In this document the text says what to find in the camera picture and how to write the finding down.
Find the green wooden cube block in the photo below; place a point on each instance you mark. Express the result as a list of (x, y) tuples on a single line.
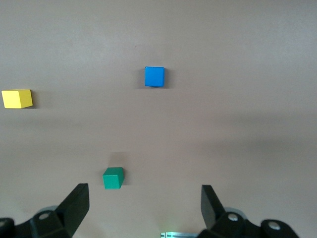
[(112, 178)]

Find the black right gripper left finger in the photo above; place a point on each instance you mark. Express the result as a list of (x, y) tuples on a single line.
[(71, 210)]

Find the blue wooden cube block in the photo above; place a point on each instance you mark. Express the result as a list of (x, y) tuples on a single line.
[(154, 77)]

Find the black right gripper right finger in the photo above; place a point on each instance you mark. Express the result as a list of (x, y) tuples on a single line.
[(213, 210)]

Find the yellow wooden cube block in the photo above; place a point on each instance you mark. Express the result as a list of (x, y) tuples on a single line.
[(16, 99)]

